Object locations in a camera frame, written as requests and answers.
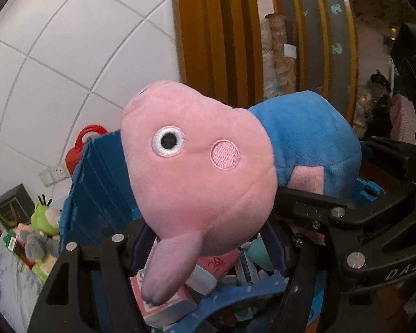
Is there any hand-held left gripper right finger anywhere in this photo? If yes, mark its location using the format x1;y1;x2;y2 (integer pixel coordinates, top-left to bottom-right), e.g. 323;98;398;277
262;220;380;333

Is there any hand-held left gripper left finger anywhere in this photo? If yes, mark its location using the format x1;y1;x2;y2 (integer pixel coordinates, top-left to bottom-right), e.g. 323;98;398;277
27;220;158;333

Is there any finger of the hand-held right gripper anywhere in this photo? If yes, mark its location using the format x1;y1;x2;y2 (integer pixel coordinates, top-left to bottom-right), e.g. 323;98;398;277
361;137;416;181
274;180;416;292

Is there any pink and white box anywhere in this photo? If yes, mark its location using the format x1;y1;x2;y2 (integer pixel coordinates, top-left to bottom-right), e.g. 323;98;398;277
191;250;240;295
130;271;198;328

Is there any blue three-armed boomerang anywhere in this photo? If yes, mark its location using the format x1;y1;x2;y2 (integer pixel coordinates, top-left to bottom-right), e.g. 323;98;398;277
194;274;292;320

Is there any blue plastic crate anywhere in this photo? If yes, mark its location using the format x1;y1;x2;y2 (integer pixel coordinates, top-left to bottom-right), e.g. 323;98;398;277
57;130;385;333

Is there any green frog plush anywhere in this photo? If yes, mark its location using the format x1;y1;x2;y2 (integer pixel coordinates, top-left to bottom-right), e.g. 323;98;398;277
31;196;61;234

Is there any green and pink packet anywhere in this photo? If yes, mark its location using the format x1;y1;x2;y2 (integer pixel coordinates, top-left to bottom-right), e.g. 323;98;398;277
31;260;56;281

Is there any grey plush toy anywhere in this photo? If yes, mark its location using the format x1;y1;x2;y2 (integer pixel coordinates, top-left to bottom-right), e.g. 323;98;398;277
22;231;60;262

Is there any wooden slat glass partition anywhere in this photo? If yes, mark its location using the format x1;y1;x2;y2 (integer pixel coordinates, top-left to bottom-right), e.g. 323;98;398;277
267;0;359;129

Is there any red toy suitcase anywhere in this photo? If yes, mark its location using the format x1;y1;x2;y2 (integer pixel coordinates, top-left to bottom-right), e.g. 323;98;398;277
65;124;109;177

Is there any small pink pig plush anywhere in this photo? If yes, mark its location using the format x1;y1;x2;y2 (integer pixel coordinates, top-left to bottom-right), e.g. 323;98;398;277
16;224;33;241

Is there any green cardboard box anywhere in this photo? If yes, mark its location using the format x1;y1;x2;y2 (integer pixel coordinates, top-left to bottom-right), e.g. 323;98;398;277
3;231;28;261

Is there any rolled patterned wallpaper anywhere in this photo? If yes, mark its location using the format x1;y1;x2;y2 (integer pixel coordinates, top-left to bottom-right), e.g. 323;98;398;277
262;13;299;99

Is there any white wall socket panel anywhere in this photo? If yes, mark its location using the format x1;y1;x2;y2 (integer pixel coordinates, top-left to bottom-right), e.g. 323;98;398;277
38;162;70;185

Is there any curved wooden wall frame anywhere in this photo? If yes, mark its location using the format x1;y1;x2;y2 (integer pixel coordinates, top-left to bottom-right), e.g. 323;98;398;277
170;0;281;105

